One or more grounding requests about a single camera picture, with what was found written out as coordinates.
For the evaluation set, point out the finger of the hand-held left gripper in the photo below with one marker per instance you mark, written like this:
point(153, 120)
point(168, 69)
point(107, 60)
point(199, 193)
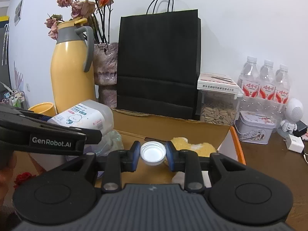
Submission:
point(24, 114)
point(91, 135)

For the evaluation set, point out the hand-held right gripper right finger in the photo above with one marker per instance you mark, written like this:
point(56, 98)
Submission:
point(170, 158)

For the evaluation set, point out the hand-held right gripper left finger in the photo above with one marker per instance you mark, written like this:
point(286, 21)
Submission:
point(136, 154)

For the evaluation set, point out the white screw cap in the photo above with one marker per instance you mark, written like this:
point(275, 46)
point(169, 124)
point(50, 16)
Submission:
point(153, 155)

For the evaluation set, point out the clear plastic swab jar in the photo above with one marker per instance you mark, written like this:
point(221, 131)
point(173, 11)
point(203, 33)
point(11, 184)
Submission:
point(81, 118)

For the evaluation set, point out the clear plastic wrapper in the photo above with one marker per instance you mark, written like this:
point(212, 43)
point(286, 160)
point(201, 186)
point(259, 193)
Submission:
point(112, 142)

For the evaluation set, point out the red cardboard box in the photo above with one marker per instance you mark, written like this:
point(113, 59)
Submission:
point(187, 130)

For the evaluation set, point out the red artificial rose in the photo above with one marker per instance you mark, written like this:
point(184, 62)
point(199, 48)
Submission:
point(22, 178)

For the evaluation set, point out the yellow ceramic mug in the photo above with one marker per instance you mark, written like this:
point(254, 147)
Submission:
point(43, 108)

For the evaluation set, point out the yellow thermos jug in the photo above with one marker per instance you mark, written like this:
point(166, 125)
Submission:
point(72, 77)

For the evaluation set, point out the clear sunflower seed container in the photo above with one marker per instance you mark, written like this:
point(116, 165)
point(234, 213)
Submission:
point(217, 113)

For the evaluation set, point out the pink mottled vase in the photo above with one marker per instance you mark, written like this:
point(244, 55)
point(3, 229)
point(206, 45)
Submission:
point(105, 67)

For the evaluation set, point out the white flat box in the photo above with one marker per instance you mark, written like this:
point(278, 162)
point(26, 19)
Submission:
point(216, 83)

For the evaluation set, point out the printed tin box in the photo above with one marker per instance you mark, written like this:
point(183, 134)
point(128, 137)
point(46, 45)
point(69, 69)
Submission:
point(255, 130)

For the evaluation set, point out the black paper bag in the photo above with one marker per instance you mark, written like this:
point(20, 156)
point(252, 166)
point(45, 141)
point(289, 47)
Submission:
point(156, 65)

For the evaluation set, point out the water bottle red label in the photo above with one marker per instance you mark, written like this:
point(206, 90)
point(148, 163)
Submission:
point(250, 77)
point(267, 79)
point(281, 81)

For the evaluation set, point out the dried rose bouquet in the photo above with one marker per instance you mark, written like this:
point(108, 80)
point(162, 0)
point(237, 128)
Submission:
point(81, 8)

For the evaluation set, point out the white charger block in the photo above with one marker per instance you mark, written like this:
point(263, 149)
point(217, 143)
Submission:
point(294, 144)

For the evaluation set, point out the white robot figure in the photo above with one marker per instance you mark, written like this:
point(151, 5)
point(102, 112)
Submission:
point(294, 108)

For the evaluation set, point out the black power adapter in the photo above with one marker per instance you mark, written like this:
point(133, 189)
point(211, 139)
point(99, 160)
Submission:
point(302, 127)

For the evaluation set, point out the wall picture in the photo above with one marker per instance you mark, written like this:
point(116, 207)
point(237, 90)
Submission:
point(19, 10)

